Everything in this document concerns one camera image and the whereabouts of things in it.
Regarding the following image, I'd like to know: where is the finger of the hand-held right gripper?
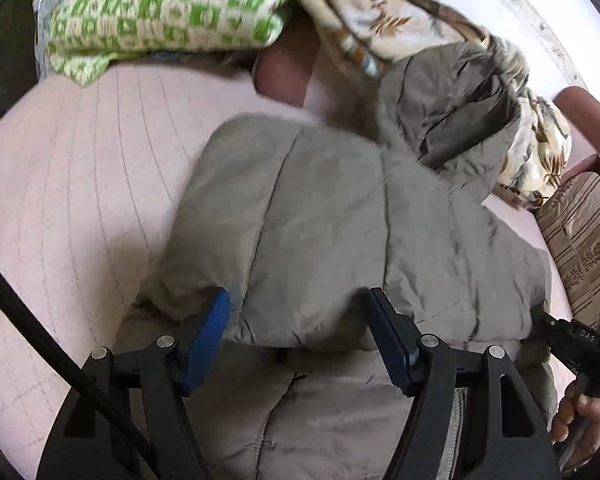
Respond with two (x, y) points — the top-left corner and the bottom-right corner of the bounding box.
(530, 307), (561, 346)

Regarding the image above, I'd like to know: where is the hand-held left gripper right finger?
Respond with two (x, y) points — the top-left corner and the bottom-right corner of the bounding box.
(369, 287), (563, 480)

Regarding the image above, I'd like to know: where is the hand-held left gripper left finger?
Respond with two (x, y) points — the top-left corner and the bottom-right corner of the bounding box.
(35, 287), (231, 480)

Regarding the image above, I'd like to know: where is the grey quilted jacket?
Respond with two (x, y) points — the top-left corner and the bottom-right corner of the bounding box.
(115, 42), (561, 480)

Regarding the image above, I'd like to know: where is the person's right hand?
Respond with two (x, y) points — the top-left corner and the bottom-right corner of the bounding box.
(550, 381), (600, 472)

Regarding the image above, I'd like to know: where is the striped sofa cushion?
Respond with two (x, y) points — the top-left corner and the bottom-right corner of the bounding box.
(535, 170), (600, 331)

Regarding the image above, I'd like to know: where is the pink quilted bed sheet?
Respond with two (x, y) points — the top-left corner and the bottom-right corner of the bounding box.
(0, 55), (576, 480)

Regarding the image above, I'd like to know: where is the brown pillow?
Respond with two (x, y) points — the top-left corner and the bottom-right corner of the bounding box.
(252, 20), (326, 108)

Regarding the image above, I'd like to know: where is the green checkered pillow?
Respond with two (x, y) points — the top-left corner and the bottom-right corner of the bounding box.
(47, 0), (292, 86)

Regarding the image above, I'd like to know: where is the floral beige blanket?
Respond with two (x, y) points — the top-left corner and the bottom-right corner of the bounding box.
(265, 0), (573, 211)

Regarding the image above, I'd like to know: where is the dark glass cabinet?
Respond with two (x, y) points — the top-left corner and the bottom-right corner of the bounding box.
(0, 0), (46, 126)

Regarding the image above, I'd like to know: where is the clear plastic bag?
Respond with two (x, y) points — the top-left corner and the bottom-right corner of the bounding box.
(32, 0), (81, 81)

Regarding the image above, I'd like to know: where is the black cable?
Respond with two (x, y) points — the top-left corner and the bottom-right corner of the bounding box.
(0, 249), (156, 480)

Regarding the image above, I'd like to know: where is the brown sofa frame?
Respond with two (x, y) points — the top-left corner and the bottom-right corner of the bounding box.
(554, 86), (600, 183)

